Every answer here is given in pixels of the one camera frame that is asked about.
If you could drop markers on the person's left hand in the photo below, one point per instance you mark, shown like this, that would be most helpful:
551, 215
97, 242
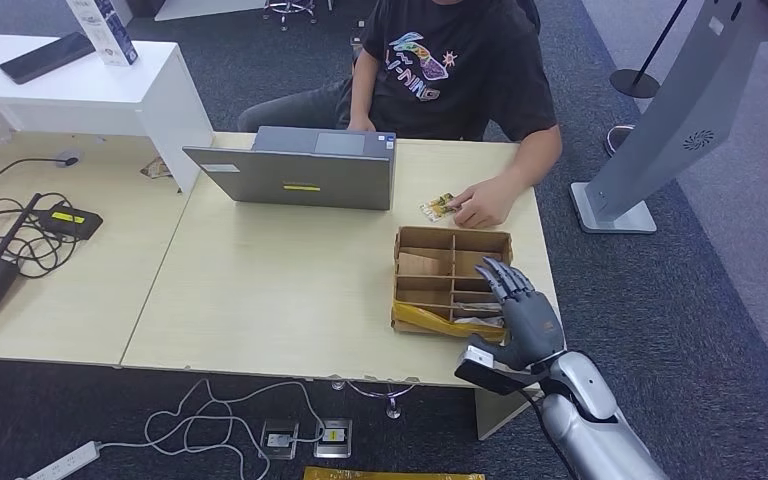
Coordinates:
490, 202

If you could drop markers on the person's right hand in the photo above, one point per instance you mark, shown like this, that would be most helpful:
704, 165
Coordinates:
361, 125

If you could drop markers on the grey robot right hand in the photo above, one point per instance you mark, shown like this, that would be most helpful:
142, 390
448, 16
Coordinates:
533, 324

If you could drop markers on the colourful ID card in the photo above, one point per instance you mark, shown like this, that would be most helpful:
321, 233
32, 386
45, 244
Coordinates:
438, 206

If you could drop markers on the person's left forearm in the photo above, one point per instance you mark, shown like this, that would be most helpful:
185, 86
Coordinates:
536, 156

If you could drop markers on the person's right forearm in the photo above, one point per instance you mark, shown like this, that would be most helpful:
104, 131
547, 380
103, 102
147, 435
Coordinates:
363, 86

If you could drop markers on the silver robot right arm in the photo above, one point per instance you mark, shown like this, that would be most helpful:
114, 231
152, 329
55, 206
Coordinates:
589, 430

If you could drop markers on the person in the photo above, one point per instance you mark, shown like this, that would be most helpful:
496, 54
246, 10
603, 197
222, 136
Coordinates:
457, 93

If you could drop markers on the person's shoe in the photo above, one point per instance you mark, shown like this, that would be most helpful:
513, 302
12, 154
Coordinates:
618, 138

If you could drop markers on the grey laptop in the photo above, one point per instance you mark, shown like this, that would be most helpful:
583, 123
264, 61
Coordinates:
304, 179

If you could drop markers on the cardboard divider box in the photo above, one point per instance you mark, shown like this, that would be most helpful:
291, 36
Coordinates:
434, 278

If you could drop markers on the beige table leg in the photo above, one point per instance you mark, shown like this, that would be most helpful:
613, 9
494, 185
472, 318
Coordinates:
493, 414

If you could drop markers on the yellow plastic strip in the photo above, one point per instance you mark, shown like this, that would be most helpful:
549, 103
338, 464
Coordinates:
430, 321

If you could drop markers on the chrome chair base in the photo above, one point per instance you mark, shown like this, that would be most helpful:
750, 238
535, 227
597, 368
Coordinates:
289, 8

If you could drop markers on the black stanchion pole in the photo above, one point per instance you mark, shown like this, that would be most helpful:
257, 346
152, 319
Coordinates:
634, 83

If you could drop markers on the white flat board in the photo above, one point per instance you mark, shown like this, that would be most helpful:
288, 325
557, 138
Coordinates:
205, 8

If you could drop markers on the yellow bag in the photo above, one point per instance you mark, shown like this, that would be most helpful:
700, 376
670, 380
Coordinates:
390, 474

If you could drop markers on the crumpled brown wrapper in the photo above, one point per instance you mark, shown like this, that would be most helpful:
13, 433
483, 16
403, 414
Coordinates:
157, 169

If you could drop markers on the grey kiosk stand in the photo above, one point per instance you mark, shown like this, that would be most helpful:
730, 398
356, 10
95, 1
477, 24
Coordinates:
682, 112

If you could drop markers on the metal floor socket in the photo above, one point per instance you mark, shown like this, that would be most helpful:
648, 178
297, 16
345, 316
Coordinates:
333, 438
279, 440

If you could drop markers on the white and blue carton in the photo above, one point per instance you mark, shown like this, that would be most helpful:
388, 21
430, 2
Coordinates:
109, 33

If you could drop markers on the white desk shelf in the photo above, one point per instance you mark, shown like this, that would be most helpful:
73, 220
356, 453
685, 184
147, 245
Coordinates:
92, 99

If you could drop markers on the black adapter with yellow label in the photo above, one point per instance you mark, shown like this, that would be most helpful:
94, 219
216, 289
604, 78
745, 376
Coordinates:
69, 222

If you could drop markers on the black smartphone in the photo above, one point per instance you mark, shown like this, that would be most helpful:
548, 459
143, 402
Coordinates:
47, 58

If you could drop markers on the black gooseneck microphone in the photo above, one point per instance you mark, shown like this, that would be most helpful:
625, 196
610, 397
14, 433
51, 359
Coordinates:
23, 161

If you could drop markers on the white power strip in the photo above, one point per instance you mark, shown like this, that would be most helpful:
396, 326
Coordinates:
66, 462

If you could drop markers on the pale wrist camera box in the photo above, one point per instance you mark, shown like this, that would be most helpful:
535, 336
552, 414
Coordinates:
480, 368

